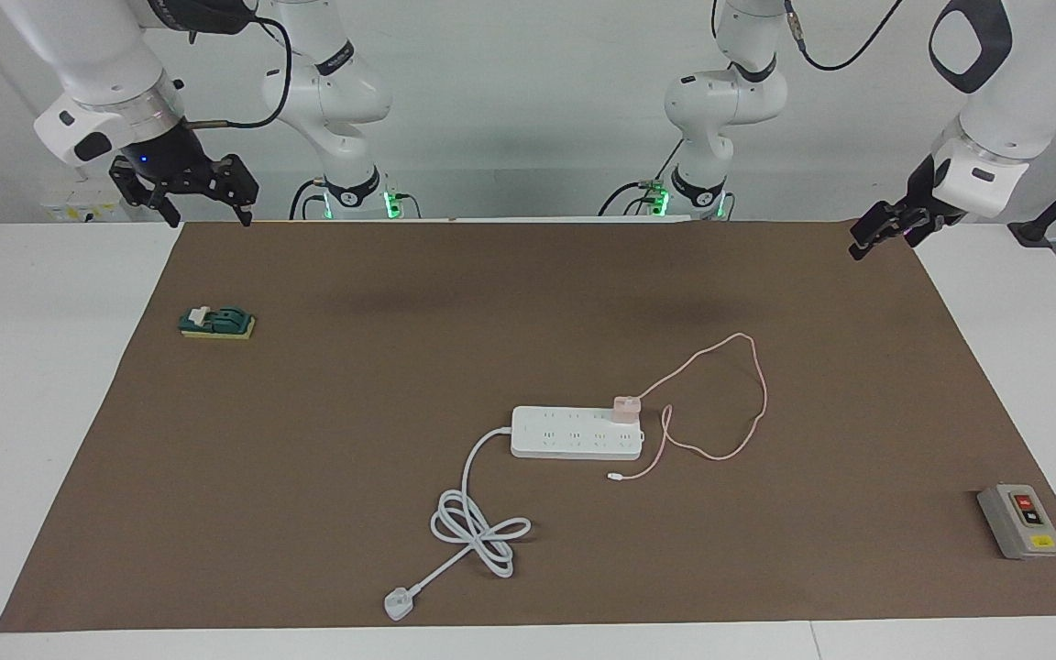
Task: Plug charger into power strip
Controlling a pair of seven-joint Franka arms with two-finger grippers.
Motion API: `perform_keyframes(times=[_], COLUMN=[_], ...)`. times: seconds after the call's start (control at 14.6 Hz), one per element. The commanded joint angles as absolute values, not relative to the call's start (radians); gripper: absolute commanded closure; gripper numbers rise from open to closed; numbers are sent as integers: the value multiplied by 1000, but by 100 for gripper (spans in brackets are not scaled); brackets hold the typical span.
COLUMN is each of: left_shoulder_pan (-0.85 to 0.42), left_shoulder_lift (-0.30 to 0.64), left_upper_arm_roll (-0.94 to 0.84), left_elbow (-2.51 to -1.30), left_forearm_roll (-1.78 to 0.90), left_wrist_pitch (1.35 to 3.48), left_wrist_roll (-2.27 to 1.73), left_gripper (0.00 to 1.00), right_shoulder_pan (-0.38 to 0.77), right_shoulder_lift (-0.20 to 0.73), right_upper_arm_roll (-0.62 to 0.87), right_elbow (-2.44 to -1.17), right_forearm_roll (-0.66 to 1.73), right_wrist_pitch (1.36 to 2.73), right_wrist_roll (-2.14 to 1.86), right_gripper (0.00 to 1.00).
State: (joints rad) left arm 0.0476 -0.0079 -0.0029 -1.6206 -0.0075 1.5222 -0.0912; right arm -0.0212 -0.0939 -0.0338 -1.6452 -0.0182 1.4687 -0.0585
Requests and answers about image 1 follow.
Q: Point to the green knife switch yellow base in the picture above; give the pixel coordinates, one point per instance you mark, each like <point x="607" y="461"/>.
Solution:
<point x="221" y="321"/>

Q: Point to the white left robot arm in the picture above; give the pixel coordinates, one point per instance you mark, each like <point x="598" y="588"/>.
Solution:
<point x="1014" y="119"/>

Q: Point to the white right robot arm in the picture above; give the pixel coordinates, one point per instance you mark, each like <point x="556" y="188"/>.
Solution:
<point x="97" y="64"/>

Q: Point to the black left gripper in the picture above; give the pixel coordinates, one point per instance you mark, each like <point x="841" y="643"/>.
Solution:
<point x="922" y="197"/>

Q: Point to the white box with yellow label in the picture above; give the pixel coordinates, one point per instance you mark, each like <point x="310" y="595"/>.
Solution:
<point x="74" y="213"/>

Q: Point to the grey on-off switch box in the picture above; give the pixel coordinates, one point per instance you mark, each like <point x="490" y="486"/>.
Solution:
<point x="1018" y="524"/>

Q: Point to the pink charger adapter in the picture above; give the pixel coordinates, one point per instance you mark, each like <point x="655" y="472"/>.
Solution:
<point x="627" y="409"/>

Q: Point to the brown table mat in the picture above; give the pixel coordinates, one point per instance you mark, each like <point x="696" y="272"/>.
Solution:
<point x="583" y="559"/>

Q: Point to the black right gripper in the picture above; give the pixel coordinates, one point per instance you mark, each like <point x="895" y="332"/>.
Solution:
<point x="170" y="165"/>

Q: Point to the white power strip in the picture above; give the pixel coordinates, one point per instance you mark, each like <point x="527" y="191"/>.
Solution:
<point x="565" y="438"/>

